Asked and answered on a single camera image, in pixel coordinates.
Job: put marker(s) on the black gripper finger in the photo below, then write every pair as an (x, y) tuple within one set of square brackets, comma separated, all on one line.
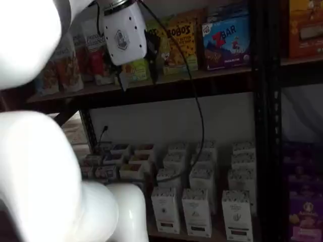
[(122, 79), (154, 70)]

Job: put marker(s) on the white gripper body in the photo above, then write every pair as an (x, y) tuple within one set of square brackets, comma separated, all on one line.
[(125, 32)]

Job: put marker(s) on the white box green strip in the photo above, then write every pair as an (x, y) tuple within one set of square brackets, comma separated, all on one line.
[(237, 216), (242, 160), (243, 147), (242, 179)]

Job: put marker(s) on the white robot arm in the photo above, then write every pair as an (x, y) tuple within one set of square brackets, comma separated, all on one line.
[(38, 176)]

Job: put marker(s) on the green Bobo's apple pie box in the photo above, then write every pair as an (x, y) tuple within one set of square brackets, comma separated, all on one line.
[(164, 20), (151, 25), (136, 70)]

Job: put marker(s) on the granola bag red strip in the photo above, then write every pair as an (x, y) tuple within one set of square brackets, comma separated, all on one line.
[(96, 63)]

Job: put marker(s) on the yellow Bobo's peanut butter box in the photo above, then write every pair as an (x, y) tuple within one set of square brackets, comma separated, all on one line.
[(195, 11), (186, 19), (186, 37)]

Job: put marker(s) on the granola bag orange strip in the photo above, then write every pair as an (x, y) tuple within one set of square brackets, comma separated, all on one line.
[(68, 70), (80, 55)]

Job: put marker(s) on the granola bag blue strip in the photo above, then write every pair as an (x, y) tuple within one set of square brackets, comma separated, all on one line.
[(48, 80)]

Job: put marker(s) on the white box orange strip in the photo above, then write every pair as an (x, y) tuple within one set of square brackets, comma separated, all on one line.
[(178, 147), (167, 175), (165, 209), (174, 160)]

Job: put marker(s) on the black metal shelf rack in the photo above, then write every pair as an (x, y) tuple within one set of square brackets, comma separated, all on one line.
[(275, 113), (258, 100)]

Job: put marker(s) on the orange snack box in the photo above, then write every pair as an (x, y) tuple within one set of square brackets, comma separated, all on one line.
[(305, 30)]

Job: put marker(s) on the purple Annie's box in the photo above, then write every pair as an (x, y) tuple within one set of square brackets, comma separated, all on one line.
[(305, 219), (297, 156), (302, 184)]

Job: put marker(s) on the white fabric sheet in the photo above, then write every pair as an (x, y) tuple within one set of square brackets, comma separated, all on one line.
[(302, 113)]

